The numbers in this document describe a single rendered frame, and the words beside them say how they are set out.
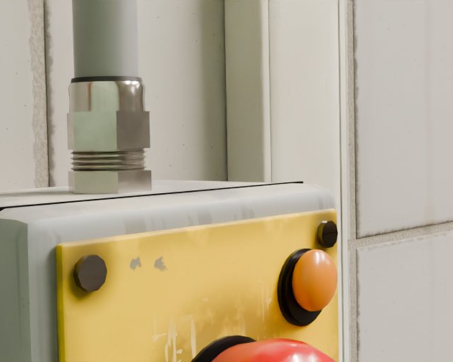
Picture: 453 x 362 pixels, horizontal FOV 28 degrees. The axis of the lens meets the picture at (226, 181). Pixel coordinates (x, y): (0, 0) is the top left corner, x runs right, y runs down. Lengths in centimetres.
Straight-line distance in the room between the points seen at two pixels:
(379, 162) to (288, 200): 17
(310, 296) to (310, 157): 11
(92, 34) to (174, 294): 7
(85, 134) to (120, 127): 1
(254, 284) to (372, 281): 18
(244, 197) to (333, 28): 13
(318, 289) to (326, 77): 12
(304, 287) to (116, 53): 7
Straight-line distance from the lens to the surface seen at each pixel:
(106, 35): 22
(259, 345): 19
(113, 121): 21
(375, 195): 38
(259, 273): 21
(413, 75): 41
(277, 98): 30
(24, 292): 17
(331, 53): 33
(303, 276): 21
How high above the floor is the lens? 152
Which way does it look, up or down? 3 degrees down
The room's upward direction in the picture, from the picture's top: 1 degrees counter-clockwise
